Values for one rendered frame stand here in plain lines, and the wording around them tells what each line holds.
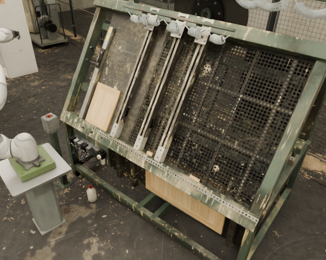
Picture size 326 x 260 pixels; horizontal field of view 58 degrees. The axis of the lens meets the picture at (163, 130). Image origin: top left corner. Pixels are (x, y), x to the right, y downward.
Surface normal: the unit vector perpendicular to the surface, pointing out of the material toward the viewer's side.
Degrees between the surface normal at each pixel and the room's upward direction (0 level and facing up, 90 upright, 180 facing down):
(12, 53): 90
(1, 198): 0
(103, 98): 58
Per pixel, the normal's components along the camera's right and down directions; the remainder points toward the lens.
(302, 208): 0.03, -0.82
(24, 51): 0.66, 0.44
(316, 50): -0.51, -0.07
